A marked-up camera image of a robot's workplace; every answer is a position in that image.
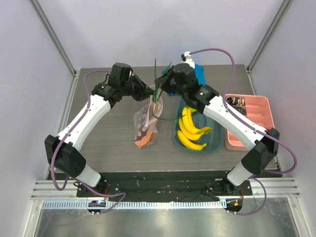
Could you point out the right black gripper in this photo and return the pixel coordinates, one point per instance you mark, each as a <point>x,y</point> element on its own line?
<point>167,83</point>

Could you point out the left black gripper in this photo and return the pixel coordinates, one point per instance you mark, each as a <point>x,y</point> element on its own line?
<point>144,91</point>

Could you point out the green spring onion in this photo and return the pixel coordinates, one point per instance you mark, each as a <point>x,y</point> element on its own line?
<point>156,97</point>

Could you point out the clear polka dot zip bag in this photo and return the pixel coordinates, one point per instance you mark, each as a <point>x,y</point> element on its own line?
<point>144,121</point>

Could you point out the yellow banana bunch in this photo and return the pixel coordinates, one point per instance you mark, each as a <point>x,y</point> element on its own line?
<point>188,133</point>

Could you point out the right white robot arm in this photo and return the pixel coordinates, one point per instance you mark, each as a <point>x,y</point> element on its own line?
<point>261,143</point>

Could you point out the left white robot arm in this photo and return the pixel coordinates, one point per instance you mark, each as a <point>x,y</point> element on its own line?
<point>63,150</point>

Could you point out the blue folded cloth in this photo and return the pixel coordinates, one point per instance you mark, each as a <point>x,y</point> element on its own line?
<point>200,75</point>

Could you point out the teal plastic bin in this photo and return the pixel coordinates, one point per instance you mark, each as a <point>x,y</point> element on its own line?
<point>214,139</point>

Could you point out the dark patterned tray item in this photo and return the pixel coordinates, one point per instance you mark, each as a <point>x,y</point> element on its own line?
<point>238,103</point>

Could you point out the pink compartment tray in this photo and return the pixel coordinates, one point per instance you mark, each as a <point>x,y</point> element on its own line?
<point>258,111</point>

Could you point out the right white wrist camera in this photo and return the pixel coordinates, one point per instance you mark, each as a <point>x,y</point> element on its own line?
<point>187,58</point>

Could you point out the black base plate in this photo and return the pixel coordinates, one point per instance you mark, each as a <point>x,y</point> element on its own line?
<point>170,186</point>

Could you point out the white slotted cable duct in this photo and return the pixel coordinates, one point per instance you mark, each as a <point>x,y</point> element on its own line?
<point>96,205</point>

